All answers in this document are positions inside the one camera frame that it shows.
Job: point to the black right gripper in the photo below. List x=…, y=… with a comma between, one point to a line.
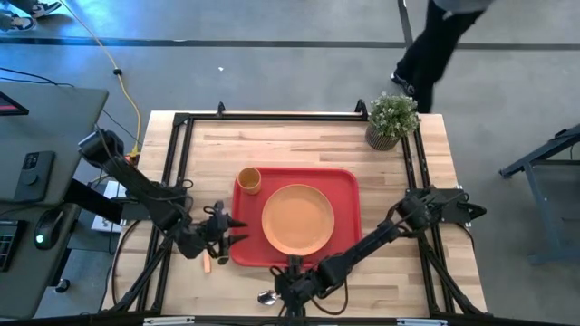
x=296, y=287

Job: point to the red plastic tray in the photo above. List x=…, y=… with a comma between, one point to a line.
x=344, y=190

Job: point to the black round desk foot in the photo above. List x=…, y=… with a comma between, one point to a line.
x=62, y=285

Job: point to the orange cup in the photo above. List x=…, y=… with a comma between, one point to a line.
x=249, y=181

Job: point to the black tablet screen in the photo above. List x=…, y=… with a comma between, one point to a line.
x=9, y=106

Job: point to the green plant in ribbed pot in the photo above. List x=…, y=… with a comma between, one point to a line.
x=392, y=115

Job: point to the black computer mouse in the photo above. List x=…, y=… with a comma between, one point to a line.
x=50, y=226

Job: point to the person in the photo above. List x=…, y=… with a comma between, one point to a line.
x=45, y=9
x=430, y=50

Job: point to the black phone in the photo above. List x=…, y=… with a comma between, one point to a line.
x=36, y=181

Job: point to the grey desk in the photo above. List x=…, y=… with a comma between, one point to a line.
x=59, y=122

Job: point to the blue-grey metal side table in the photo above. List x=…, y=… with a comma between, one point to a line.
x=553, y=190

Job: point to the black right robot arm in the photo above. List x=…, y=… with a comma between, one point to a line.
x=376, y=237

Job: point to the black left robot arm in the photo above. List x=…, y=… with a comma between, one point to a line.
x=136, y=181

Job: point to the black aluminium table frame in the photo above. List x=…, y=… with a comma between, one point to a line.
x=272, y=117

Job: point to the white metal bracket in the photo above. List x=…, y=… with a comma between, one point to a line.
x=421, y=322
x=167, y=321

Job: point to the white power strip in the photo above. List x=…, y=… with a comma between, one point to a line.
x=106, y=222

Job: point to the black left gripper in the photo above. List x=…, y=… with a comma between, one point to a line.
x=217, y=231

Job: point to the orange plate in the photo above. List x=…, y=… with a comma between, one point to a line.
x=297, y=219

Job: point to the black keyboard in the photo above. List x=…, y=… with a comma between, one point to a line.
x=6, y=244

